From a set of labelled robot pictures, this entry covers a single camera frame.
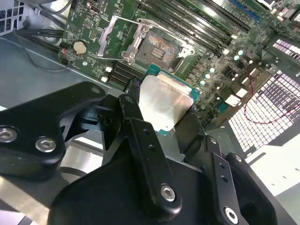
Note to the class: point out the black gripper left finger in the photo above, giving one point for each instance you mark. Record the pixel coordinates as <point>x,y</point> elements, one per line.
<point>35,112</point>

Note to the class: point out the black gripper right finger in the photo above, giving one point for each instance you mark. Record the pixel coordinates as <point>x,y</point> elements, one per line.
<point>222,178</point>

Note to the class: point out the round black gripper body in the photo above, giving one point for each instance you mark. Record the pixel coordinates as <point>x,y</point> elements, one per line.
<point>105,199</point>

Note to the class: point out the silver topped CPU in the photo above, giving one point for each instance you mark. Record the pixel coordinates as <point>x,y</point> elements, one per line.
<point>164,98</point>

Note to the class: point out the metal socket cover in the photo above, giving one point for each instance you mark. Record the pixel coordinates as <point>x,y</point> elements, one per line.
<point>104,37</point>

